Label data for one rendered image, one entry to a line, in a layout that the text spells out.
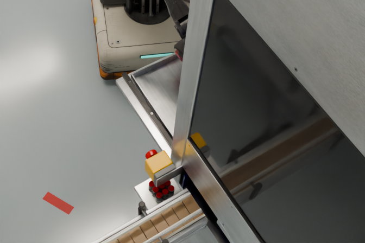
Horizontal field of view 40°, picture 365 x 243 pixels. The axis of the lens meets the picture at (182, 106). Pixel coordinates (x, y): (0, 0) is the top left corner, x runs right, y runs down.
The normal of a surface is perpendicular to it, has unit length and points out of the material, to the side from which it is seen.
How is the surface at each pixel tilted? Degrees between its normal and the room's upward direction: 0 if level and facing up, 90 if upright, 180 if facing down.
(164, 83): 0
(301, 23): 90
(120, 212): 0
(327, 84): 90
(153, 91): 0
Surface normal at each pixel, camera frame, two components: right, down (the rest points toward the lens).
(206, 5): -0.84, 0.43
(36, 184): 0.07, -0.51
